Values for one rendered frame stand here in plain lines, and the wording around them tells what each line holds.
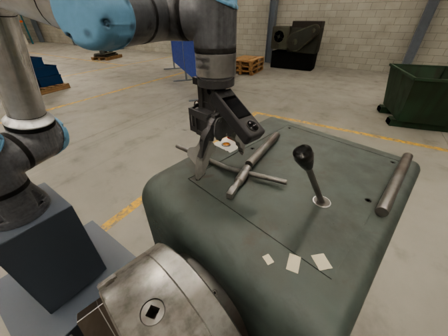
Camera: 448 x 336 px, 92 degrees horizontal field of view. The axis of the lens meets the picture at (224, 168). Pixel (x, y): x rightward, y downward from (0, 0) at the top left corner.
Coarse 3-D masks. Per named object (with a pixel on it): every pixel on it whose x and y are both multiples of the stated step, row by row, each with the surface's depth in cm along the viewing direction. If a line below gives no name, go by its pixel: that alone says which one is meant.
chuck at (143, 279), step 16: (144, 256) 40; (128, 272) 37; (144, 272) 35; (160, 272) 35; (112, 288) 34; (128, 288) 33; (144, 288) 33; (160, 288) 32; (176, 288) 32; (112, 304) 31; (128, 304) 31; (144, 304) 31; (176, 304) 31; (112, 320) 29; (128, 320) 29; (176, 320) 30; (192, 320) 30
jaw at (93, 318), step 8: (112, 280) 38; (96, 304) 35; (80, 312) 35; (88, 312) 34; (96, 312) 34; (104, 312) 34; (80, 320) 33; (88, 320) 33; (96, 320) 34; (104, 320) 34; (80, 328) 32; (88, 328) 33; (96, 328) 33; (104, 328) 34; (112, 328) 34
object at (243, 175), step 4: (244, 168) 52; (248, 168) 52; (240, 172) 50; (244, 172) 50; (240, 176) 49; (244, 176) 49; (236, 180) 49; (240, 180) 48; (244, 180) 49; (236, 184) 47; (240, 184) 48; (232, 188) 46; (236, 188) 46; (228, 192) 45; (232, 192) 45; (236, 192) 47; (228, 196) 45; (232, 196) 45
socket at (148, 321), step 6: (150, 300) 31; (156, 300) 31; (144, 306) 30; (150, 306) 31; (156, 306) 31; (162, 306) 31; (144, 312) 30; (150, 312) 31; (156, 312) 32; (162, 312) 30; (144, 318) 29; (150, 318) 29; (156, 318) 29; (162, 318) 30; (144, 324) 29; (150, 324) 29; (156, 324) 29
